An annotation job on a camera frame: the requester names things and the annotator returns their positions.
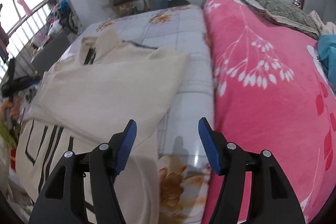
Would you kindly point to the metal window railing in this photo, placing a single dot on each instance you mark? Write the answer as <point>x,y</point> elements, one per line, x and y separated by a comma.
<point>20,32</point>

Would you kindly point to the pink hanging garment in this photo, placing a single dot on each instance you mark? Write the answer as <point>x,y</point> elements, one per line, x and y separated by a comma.
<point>24,5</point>

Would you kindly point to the grey patterned quilt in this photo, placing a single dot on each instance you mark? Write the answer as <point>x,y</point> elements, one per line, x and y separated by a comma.
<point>284,14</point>

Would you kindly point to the pink floral blanket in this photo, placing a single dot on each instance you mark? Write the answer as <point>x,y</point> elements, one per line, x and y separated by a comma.
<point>271,94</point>

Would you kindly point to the blue cartoon blanket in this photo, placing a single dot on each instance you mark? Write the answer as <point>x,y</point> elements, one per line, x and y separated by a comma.
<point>326,52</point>

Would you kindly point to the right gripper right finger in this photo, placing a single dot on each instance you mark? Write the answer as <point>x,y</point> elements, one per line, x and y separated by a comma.
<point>272,198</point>

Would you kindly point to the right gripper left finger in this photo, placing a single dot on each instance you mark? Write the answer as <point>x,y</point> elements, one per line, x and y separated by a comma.
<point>62,197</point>

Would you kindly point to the dark grey box cabinet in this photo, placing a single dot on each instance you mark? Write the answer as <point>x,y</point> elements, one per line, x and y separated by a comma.
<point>50,53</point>

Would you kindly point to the green shopping bag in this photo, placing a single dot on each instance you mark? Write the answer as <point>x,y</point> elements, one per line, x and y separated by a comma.
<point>6,136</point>

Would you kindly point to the cream coat with black trim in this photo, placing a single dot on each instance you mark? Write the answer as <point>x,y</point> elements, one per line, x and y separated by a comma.
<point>85,99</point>

